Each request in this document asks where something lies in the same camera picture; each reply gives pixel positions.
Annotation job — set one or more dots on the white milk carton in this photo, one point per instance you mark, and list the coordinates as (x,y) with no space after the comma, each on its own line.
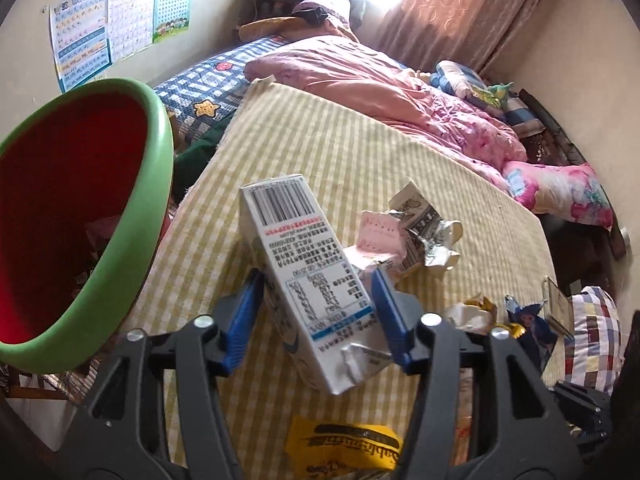
(300,260)

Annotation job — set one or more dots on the green bordered wall poster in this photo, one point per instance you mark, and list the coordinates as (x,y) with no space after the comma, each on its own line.
(172,5)

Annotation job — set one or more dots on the yellow and silver wrapper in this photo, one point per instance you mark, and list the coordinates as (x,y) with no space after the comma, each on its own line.
(470,312)

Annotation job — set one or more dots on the dark wooden shelf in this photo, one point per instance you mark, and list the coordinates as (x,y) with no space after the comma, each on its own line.
(260,2)

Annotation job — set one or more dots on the yellow checked blanket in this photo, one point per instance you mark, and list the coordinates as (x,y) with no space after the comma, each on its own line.
(325,145)

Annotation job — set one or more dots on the pink quilt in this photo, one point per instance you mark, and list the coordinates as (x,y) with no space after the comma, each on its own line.
(375,90)

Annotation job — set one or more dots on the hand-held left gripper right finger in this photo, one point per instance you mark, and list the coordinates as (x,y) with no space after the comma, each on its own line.
(387,310)

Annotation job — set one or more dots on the pink purple pillow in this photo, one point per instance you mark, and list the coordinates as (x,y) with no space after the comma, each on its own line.
(325,10)

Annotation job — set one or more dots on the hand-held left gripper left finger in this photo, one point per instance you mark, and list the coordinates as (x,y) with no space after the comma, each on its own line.
(245,310)

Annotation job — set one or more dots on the wooden stool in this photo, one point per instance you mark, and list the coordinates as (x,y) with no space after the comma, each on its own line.
(50,385)

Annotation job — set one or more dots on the blue patterned pillow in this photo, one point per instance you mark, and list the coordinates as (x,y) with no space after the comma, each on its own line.
(460,80)

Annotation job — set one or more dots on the blue snack wrapper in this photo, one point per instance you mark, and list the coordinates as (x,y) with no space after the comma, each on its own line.
(530,322)

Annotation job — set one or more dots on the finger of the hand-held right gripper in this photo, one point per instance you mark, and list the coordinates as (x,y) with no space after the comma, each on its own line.
(587,410)

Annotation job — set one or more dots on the dark wooden headboard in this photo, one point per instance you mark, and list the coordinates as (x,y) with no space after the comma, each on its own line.
(555,145)

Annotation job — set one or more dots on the brown pillow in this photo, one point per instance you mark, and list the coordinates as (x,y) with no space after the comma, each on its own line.
(265,27)

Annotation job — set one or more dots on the pink carton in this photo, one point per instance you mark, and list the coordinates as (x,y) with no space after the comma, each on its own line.
(380,232)

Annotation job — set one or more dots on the pink floral pillow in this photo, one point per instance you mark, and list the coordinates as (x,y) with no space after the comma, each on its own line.
(560,192)

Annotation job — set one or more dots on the brown patterned curtain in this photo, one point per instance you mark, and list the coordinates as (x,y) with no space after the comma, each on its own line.
(460,15)

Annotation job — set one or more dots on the blue plaid bedsheet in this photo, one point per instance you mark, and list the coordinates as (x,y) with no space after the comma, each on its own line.
(210,85)

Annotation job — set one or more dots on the yellow plastic bag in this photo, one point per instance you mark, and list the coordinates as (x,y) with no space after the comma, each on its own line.
(340,445)

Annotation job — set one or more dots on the crumpled grey white carton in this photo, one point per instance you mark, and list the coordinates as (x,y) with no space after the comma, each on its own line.
(425,225)

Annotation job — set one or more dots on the blue learning wall poster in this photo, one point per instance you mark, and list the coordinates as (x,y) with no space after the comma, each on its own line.
(80,35)

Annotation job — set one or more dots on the dark green cloth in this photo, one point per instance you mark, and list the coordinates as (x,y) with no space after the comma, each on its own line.
(197,157)

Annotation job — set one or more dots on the green plush toy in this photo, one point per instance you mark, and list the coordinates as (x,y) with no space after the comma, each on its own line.
(492,94)

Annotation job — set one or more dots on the green and red bin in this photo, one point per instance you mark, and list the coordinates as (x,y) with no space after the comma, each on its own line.
(75,185)

